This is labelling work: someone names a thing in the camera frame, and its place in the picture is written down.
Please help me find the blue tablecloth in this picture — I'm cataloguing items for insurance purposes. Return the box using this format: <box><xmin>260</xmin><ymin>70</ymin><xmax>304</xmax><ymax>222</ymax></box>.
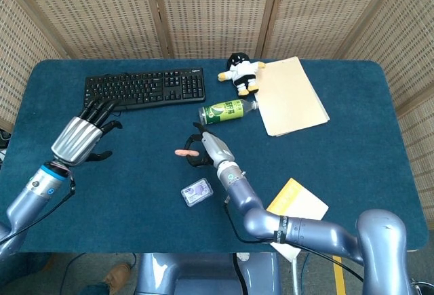
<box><xmin>0</xmin><ymin>58</ymin><xmax>429</xmax><ymax>254</ymax></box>

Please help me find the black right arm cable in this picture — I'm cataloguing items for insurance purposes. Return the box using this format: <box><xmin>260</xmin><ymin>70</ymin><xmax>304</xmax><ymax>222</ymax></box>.
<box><xmin>222</xmin><ymin>198</ymin><xmax>366</xmax><ymax>284</ymax></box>

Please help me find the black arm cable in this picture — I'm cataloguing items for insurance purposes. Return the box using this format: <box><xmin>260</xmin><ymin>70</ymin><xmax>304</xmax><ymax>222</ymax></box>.
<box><xmin>222</xmin><ymin>198</ymin><xmax>366</xmax><ymax>284</ymax></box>
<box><xmin>0</xmin><ymin>169</ymin><xmax>77</xmax><ymax>247</ymax></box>

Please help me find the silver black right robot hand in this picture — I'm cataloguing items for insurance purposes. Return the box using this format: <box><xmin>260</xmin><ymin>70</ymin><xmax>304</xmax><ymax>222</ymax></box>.
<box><xmin>182</xmin><ymin>121</ymin><xmax>236</xmax><ymax>170</ymax></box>

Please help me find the black white plush toy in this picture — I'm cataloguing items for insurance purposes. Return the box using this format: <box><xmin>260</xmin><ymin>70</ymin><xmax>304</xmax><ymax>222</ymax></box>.
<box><xmin>217</xmin><ymin>53</ymin><xmax>267</xmax><ymax>97</ymax></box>

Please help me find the blue-grey robot torso base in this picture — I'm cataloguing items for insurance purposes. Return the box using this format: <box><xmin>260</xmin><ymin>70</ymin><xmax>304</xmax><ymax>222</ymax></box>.
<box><xmin>135</xmin><ymin>252</ymin><xmax>282</xmax><ymax>295</ymax></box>

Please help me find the clear purple plastic box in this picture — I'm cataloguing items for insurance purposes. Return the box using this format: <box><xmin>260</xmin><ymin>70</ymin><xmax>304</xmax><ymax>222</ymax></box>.
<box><xmin>180</xmin><ymin>178</ymin><xmax>215</xmax><ymax>208</ymax></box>

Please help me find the green label plastic bottle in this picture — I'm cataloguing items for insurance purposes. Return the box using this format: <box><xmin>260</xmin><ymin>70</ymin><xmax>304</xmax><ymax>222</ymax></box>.
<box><xmin>198</xmin><ymin>99</ymin><xmax>260</xmax><ymax>126</ymax></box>

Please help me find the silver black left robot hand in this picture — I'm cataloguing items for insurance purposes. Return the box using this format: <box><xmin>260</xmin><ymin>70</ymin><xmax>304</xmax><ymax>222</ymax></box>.
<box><xmin>50</xmin><ymin>96</ymin><xmax>123</xmax><ymax>168</ymax></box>

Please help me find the black torso cable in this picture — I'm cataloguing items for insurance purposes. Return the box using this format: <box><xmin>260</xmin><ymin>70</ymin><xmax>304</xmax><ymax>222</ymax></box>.
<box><xmin>232</xmin><ymin>253</ymin><xmax>245</xmax><ymax>295</ymax></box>

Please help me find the brown leather shoe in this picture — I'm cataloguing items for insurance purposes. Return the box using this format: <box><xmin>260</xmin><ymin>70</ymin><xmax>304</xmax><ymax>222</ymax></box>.
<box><xmin>103</xmin><ymin>262</ymin><xmax>132</xmax><ymax>288</ymax></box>

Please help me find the woven folding screen panel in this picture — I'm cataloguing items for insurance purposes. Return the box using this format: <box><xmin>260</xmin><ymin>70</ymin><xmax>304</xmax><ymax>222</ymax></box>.
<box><xmin>338</xmin><ymin>0</ymin><xmax>434</xmax><ymax>228</ymax></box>
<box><xmin>149</xmin><ymin>0</ymin><xmax>282</xmax><ymax>59</ymax></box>
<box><xmin>259</xmin><ymin>0</ymin><xmax>408</xmax><ymax>60</ymax></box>
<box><xmin>0</xmin><ymin>0</ymin><xmax>65</xmax><ymax>133</ymax></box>
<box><xmin>0</xmin><ymin>0</ymin><xmax>170</xmax><ymax>60</ymax></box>

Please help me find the blue jeans leg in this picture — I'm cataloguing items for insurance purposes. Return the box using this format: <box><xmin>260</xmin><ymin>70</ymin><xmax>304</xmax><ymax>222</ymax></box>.
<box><xmin>79</xmin><ymin>283</ymin><xmax>109</xmax><ymax>295</ymax></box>

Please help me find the beige manila folder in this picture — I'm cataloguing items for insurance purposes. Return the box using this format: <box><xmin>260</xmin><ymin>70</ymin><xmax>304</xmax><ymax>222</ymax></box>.
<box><xmin>254</xmin><ymin>56</ymin><xmax>331</xmax><ymax>137</ymax></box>

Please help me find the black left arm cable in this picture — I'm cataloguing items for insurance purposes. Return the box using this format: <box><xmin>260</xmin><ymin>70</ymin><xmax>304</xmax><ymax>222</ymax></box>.
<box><xmin>0</xmin><ymin>169</ymin><xmax>77</xmax><ymax>247</ymax></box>

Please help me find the yellow white Lexicon notepad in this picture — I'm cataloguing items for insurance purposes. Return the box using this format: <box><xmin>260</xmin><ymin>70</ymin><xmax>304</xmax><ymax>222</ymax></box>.
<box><xmin>266</xmin><ymin>177</ymin><xmax>330</xmax><ymax>262</ymax></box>

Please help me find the metal table leg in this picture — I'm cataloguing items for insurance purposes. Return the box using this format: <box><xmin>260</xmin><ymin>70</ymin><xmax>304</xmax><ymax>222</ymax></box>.
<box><xmin>292</xmin><ymin>250</ymin><xmax>301</xmax><ymax>295</ymax></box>

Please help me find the yellow floor tape strip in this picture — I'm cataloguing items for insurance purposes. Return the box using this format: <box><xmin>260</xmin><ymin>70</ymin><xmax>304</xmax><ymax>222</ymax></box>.
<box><xmin>332</xmin><ymin>254</ymin><xmax>347</xmax><ymax>295</ymax></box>

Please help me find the black computer keyboard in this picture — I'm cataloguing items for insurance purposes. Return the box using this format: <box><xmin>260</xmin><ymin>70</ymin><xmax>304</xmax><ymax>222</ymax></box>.
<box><xmin>83</xmin><ymin>67</ymin><xmax>207</xmax><ymax>112</ymax></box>

